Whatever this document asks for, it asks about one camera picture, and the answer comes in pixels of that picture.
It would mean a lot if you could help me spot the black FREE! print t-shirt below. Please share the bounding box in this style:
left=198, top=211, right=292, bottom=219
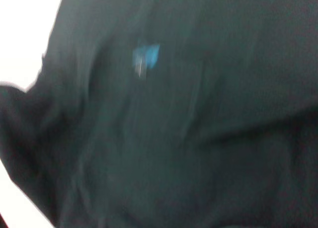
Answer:
left=0, top=0, right=318, bottom=228

